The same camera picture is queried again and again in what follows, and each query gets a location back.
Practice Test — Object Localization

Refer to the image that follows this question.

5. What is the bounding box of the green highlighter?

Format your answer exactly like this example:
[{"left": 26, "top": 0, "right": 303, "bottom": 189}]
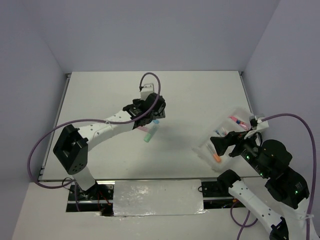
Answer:
[{"left": 143, "top": 124, "right": 159, "bottom": 143}]

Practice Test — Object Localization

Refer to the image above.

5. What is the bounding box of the orange highlighter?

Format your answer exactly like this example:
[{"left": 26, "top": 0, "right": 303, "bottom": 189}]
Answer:
[{"left": 206, "top": 143, "right": 222, "bottom": 163}]

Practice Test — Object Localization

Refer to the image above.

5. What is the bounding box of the clear plastic organizer tray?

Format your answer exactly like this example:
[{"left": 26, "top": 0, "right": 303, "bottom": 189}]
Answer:
[{"left": 191, "top": 106, "right": 270, "bottom": 172}]

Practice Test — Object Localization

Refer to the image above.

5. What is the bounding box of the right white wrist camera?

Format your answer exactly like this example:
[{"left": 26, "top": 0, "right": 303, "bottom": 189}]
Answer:
[{"left": 244, "top": 114, "right": 269, "bottom": 140}]

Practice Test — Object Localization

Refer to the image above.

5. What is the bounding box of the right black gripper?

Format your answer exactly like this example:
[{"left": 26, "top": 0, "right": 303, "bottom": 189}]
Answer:
[{"left": 209, "top": 125, "right": 269, "bottom": 177}]

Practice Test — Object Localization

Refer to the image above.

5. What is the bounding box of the purple highlighter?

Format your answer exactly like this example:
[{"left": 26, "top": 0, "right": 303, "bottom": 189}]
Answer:
[{"left": 137, "top": 126, "right": 149, "bottom": 133}]

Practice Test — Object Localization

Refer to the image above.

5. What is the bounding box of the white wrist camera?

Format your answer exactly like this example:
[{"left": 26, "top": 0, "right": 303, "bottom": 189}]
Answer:
[
  {"left": 140, "top": 83, "right": 155, "bottom": 101},
  {"left": 244, "top": 114, "right": 269, "bottom": 140}
]

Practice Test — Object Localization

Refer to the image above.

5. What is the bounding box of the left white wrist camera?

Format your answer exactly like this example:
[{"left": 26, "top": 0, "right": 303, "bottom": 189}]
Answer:
[{"left": 140, "top": 83, "right": 155, "bottom": 101}]

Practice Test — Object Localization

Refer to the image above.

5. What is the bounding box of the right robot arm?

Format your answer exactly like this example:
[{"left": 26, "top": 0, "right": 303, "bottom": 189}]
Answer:
[{"left": 210, "top": 131, "right": 319, "bottom": 240}]

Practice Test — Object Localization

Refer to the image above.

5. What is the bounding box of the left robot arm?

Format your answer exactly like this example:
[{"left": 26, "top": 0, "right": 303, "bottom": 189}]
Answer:
[{"left": 53, "top": 93, "right": 166, "bottom": 200}]

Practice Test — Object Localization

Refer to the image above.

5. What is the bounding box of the silver foil tape sheet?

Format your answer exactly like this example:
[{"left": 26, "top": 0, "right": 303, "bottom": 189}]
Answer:
[{"left": 113, "top": 179, "right": 206, "bottom": 217}]

